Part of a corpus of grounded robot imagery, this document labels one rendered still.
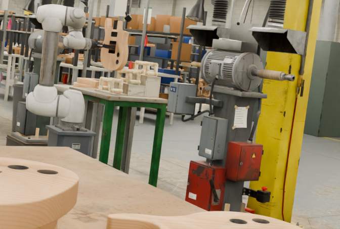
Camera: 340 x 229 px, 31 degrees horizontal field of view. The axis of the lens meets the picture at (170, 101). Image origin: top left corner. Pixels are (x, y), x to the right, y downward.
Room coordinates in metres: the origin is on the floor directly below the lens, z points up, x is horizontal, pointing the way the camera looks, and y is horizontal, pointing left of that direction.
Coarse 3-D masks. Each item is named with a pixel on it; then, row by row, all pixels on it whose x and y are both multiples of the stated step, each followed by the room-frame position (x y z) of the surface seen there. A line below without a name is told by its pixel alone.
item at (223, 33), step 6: (192, 30) 4.55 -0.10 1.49; (198, 30) 4.58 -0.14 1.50; (204, 30) 4.62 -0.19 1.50; (210, 30) 4.60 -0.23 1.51; (216, 30) 4.56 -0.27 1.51; (222, 30) 4.33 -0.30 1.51; (228, 30) 4.36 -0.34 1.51; (198, 36) 4.59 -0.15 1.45; (204, 36) 4.62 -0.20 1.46; (210, 36) 4.60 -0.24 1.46; (216, 36) 4.55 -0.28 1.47; (222, 36) 4.33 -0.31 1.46; (228, 36) 4.37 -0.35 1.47; (198, 42) 4.59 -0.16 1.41; (204, 42) 4.63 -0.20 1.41; (210, 42) 4.59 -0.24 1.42
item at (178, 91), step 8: (176, 88) 4.05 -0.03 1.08; (184, 88) 4.07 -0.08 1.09; (192, 88) 4.11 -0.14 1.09; (168, 96) 4.11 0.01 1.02; (176, 96) 4.05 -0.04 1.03; (184, 96) 4.07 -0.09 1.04; (192, 96) 4.12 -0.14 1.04; (168, 104) 4.10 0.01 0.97; (176, 104) 4.04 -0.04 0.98; (184, 104) 4.08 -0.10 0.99; (192, 104) 4.12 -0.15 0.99; (176, 112) 4.04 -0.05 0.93; (184, 112) 4.08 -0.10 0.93; (192, 112) 4.13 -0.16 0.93; (200, 112) 4.08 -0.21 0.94; (208, 112) 4.06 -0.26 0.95; (184, 120) 4.13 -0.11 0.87
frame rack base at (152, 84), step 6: (132, 78) 5.16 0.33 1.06; (144, 78) 5.02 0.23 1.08; (150, 78) 5.02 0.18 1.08; (156, 78) 5.06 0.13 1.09; (144, 84) 5.01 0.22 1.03; (150, 84) 5.03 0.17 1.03; (156, 84) 5.06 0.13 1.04; (150, 90) 5.03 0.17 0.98; (156, 90) 5.07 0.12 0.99; (144, 96) 5.00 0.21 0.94; (150, 96) 5.03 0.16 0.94; (156, 96) 5.07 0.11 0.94
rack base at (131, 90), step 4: (116, 84) 5.04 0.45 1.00; (124, 84) 4.95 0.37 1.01; (128, 84) 4.90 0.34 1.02; (132, 84) 4.92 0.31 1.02; (124, 88) 4.94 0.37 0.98; (128, 88) 4.90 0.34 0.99; (132, 88) 4.92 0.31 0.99; (136, 88) 4.95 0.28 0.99; (140, 88) 4.97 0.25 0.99; (144, 88) 4.99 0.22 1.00; (124, 92) 4.94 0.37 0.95; (128, 92) 4.90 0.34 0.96; (132, 92) 4.93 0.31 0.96; (136, 92) 4.95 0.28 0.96; (140, 92) 4.97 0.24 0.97; (136, 96) 4.95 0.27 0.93; (140, 96) 4.98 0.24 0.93
